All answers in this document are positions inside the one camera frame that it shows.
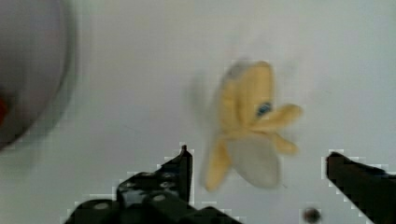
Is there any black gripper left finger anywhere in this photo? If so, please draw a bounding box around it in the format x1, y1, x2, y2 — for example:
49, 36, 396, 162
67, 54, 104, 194
64, 146, 242, 224

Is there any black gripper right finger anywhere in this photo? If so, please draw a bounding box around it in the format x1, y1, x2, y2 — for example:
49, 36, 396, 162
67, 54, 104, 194
326, 152, 396, 224

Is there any yellow plush peeled banana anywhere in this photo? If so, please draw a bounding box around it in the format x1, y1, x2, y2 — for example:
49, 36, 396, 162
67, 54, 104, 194
204, 61, 303, 191

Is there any red plush ketchup bottle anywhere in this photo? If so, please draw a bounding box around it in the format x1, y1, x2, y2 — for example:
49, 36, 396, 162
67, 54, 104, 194
0, 98, 7, 124

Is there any purple round plate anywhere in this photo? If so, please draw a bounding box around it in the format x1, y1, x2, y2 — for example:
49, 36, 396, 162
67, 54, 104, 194
0, 0, 71, 149

